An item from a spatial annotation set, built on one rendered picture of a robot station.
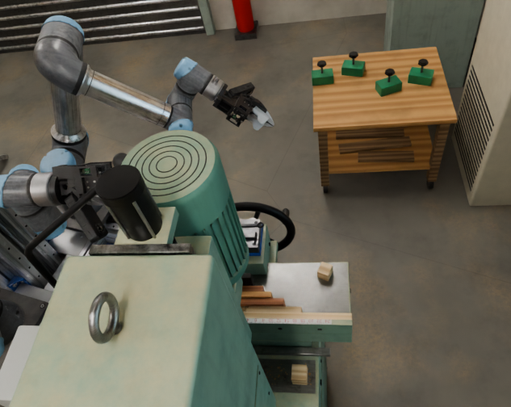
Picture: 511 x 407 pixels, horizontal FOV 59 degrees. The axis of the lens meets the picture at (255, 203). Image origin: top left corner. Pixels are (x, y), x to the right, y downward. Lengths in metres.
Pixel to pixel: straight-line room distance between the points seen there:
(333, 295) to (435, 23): 2.07
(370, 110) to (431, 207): 0.65
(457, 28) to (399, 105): 0.86
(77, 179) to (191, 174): 0.35
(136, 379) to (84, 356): 0.08
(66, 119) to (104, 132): 1.79
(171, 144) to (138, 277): 0.26
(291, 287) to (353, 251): 1.14
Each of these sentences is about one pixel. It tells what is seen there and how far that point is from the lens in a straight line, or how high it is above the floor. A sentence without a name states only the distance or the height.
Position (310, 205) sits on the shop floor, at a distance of 2.55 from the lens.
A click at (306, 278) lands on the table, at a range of 1.28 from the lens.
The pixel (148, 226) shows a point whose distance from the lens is 0.63.
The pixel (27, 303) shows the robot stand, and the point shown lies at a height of 0.82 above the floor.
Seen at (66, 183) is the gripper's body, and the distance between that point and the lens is 1.05.
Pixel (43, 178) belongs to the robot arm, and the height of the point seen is 1.38.
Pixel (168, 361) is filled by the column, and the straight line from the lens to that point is 0.56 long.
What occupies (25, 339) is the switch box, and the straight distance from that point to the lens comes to 0.71.
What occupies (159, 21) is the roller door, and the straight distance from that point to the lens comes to 4.12.
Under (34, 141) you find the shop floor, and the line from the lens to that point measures 3.67.
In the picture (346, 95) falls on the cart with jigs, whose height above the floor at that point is 0.53.
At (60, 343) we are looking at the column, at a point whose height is 1.52.
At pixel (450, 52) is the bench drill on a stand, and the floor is 0.27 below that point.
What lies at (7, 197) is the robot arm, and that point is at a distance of 1.11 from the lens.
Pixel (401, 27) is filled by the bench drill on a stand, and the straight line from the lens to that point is 2.97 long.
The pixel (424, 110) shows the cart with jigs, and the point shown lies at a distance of 2.29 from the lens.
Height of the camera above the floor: 2.02
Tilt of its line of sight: 51 degrees down
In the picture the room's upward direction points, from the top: 14 degrees counter-clockwise
